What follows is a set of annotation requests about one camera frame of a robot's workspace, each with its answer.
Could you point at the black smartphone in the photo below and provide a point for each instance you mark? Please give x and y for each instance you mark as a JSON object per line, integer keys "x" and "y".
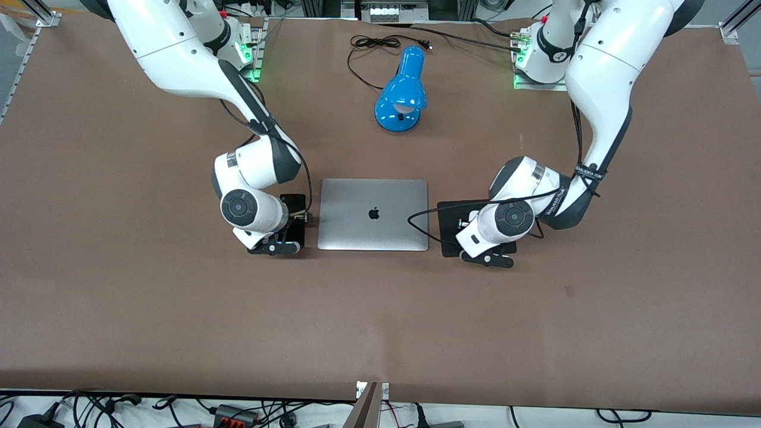
{"x": 294, "y": 202}

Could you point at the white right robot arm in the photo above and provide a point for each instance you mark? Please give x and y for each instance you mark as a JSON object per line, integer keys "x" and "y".
{"x": 172, "y": 53}

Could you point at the grey connector box orange levers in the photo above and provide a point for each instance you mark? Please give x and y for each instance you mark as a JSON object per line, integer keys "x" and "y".
{"x": 235, "y": 415}

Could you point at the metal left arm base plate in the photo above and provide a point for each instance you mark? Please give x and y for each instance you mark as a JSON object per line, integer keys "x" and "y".
{"x": 523, "y": 83}

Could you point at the white power strip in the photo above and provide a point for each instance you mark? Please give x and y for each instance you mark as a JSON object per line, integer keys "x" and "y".
{"x": 391, "y": 13}

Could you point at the black power adapter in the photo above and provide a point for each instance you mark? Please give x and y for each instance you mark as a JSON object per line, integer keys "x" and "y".
{"x": 38, "y": 422}

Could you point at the blue desk lamp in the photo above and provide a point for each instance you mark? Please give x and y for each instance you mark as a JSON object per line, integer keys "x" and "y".
{"x": 401, "y": 89}

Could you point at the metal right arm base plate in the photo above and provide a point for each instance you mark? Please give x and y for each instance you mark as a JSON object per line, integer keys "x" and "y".
{"x": 257, "y": 59}

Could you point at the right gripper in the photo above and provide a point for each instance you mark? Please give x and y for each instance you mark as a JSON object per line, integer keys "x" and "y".
{"x": 295, "y": 209}

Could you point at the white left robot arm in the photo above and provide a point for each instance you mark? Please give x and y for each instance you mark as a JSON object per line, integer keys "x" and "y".
{"x": 606, "y": 71}

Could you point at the silver closed laptop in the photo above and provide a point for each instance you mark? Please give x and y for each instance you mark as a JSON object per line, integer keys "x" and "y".
{"x": 373, "y": 229}

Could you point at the aluminium table edge rail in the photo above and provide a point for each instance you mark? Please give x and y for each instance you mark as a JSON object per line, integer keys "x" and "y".
{"x": 24, "y": 65}

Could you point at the small white bracket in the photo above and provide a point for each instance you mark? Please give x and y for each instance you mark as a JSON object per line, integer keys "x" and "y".
{"x": 385, "y": 390}

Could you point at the aluminium frame structure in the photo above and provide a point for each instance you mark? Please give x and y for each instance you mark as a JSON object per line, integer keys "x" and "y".
{"x": 321, "y": 7}

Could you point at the black mouse pad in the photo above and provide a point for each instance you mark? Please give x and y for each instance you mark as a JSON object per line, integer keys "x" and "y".
{"x": 452, "y": 217}

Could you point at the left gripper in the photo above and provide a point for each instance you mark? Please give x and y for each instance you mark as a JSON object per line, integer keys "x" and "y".
{"x": 453, "y": 227}

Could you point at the grey angled post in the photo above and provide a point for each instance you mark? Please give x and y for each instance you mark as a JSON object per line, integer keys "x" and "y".
{"x": 364, "y": 410}

